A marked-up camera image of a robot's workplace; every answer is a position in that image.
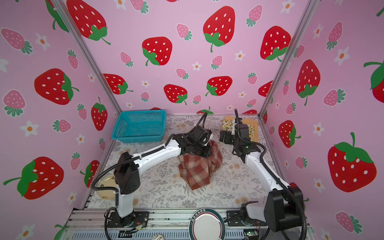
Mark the lemon print skirt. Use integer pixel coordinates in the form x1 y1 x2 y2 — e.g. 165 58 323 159
221 119 256 142

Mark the yellow skirt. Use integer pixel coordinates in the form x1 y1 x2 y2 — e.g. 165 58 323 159
223 116 259 143

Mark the red plaid skirt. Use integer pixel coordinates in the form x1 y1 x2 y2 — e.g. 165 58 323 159
178 141 223 190

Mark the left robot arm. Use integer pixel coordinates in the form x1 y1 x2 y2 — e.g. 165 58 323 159
114 126 213 218

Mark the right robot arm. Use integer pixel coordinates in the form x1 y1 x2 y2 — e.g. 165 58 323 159
220 124 307 239

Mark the teal plastic basket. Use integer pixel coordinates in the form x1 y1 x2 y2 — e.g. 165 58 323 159
112 110 167 144

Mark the white plate green rim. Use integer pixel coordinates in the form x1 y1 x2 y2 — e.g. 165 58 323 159
188 208 226 240

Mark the white chocolate drizzled donut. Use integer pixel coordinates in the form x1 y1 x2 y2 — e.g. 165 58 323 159
151 234 165 240

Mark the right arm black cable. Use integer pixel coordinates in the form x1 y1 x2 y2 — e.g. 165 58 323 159
233 108 308 240

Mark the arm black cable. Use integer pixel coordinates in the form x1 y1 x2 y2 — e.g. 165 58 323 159
233 108 308 240
90 112 208 240

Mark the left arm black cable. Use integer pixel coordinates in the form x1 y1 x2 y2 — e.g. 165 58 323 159
90 112 208 240

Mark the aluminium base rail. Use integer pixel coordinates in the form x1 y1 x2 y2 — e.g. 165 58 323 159
58 209 267 240

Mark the aluminium frame post right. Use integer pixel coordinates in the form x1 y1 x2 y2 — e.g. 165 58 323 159
258 0 320 119

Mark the aluminium frame post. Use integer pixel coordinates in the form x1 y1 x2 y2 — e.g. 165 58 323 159
258 0 320 119
52 0 122 115

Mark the aluminium frame post left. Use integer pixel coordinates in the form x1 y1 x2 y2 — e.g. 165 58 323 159
52 0 122 115

